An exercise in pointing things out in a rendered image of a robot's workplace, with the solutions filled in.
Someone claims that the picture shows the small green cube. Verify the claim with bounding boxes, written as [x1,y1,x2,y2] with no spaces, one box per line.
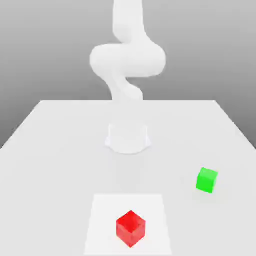
[195,167,219,194]

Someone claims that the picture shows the small red cube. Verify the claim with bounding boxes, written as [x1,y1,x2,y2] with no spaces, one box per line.
[115,210,147,249]

